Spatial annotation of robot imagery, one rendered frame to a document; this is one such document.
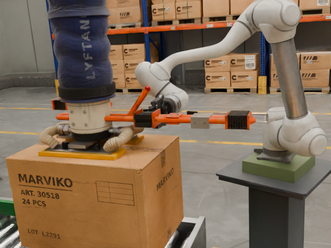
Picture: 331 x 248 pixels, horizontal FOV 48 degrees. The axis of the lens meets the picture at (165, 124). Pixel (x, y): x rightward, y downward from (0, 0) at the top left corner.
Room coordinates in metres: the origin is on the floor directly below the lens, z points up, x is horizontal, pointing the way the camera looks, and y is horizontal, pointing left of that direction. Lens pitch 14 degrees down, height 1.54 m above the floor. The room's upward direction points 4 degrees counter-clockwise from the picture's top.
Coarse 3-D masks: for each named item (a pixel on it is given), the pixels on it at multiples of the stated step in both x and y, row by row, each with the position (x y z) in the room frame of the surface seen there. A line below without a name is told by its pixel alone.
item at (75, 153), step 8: (64, 144) 1.40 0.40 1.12; (96, 144) 1.35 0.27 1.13; (40, 152) 1.40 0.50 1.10; (48, 152) 1.39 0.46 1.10; (56, 152) 1.38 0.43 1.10; (64, 152) 1.37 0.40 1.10; (72, 152) 1.36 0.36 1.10; (80, 152) 1.35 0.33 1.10; (88, 152) 1.34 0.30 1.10; (96, 152) 1.33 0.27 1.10; (104, 152) 1.32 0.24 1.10; (112, 152) 1.32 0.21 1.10; (120, 152) 1.33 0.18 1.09
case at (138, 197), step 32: (32, 160) 1.36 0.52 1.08; (64, 160) 1.32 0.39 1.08; (96, 160) 1.30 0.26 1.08; (128, 160) 1.28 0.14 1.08; (160, 160) 1.34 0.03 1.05; (32, 192) 1.37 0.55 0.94; (64, 192) 1.31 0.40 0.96; (96, 192) 1.26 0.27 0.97; (128, 192) 1.21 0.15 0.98; (160, 192) 1.32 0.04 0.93; (32, 224) 1.38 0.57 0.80; (64, 224) 1.32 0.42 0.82; (96, 224) 1.26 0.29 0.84; (128, 224) 1.21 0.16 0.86; (160, 224) 1.30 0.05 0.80
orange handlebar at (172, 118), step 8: (104, 120) 1.42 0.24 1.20; (112, 120) 1.41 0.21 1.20; (120, 120) 1.40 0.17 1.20; (128, 120) 1.39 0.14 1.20; (160, 120) 1.34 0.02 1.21; (168, 120) 1.33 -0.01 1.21; (176, 120) 1.32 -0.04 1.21; (184, 120) 1.31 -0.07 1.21; (216, 120) 1.27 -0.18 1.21; (224, 120) 1.26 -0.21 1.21
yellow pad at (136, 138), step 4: (132, 136) 1.52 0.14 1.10; (136, 136) 1.53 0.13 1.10; (140, 136) 1.53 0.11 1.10; (68, 140) 1.57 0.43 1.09; (72, 140) 1.57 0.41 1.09; (100, 140) 1.52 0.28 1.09; (104, 140) 1.51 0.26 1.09; (132, 140) 1.47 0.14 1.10; (136, 140) 1.48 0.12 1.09; (140, 140) 1.51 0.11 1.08; (128, 144) 1.48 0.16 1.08; (132, 144) 1.47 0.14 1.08
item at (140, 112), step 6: (138, 114) 1.36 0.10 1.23; (144, 114) 1.35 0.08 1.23; (150, 114) 1.34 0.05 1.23; (156, 114) 1.37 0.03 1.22; (138, 120) 1.36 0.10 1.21; (144, 120) 1.35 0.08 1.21; (150, 120) 1.35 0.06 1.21; (138, 126) 1.35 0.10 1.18; (144, 126) 1.35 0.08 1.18; (150, 126) 1.34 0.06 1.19; (156, 126) 1.36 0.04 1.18
